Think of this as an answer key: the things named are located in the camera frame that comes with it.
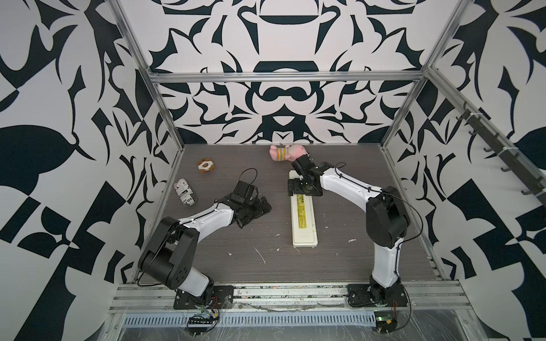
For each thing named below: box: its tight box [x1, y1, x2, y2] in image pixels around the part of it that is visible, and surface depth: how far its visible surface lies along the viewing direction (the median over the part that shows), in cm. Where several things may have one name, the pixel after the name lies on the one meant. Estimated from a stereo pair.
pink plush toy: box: [269, 144, 308, 162], surface depth 110 cm
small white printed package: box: [173, 177, 198, 208], surface depth 98 cm
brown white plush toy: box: [197, 158, 215, 175], surface depth 110 cm
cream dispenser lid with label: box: [288, 169, 319, 248], surface depth 85 cm
